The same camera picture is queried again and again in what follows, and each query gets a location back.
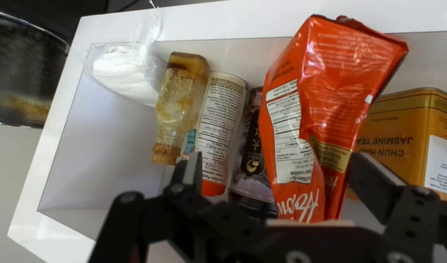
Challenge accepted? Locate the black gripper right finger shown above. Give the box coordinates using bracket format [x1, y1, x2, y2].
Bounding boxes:
[347, 153, 447, 263]

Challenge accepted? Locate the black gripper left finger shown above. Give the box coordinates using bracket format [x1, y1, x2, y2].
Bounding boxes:
[86, 151, 266, 263]

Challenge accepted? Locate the orange Tim Hortons packet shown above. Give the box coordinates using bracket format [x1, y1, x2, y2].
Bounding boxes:
[257, 14, 410, 226]

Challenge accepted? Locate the yellow food packet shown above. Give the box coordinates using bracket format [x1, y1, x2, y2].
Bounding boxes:
[346, 87, 447, 204]

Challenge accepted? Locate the dark canister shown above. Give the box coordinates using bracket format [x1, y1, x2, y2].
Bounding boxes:
[228, 87, 279, 218]

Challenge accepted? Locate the white label canister red lid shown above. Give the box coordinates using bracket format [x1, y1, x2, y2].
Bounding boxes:
[191, 72, 250, 199]

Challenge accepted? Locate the amber honey jar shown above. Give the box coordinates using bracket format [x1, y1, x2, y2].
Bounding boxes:
[150, 50, 212, 167]

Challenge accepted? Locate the white powder plastic bag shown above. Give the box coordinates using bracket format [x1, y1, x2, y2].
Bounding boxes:
[83, 6, 168, 110]

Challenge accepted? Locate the dark round metal pot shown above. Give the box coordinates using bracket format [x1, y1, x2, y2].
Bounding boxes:
[0, 8, 70, 129]

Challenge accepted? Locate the white wall shelf unit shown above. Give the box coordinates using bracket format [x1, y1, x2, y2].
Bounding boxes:
[6, 0, 447, 263]

